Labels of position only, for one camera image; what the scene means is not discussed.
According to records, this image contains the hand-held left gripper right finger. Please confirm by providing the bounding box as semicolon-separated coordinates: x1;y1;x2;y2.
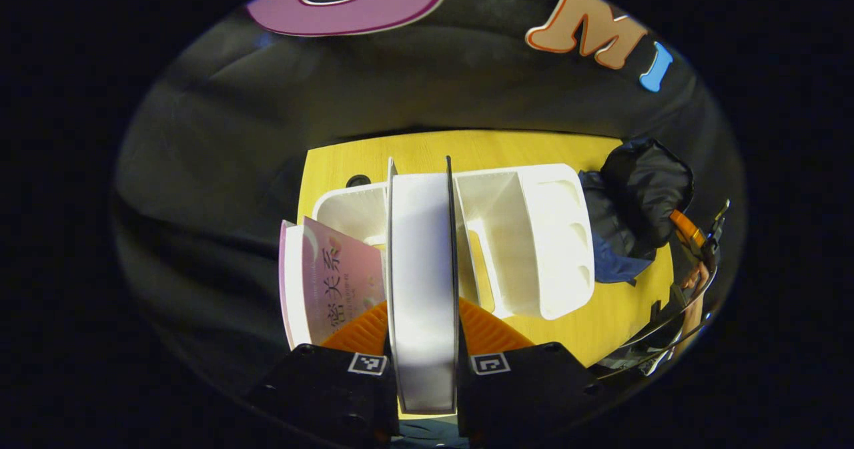
457;297;602;446

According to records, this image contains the black backdrop cloth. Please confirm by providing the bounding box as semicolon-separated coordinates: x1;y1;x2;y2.
113;0;745;396

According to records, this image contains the white bookshelf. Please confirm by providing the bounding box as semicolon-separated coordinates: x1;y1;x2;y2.
312;163;596;321

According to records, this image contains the pink book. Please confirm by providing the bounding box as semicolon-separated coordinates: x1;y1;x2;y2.
279;217;388;350

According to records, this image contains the blue schoolbag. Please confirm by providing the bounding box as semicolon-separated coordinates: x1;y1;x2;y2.
577;137;695;284

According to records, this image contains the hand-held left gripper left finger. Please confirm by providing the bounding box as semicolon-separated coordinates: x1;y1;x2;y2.
247;300;400;446

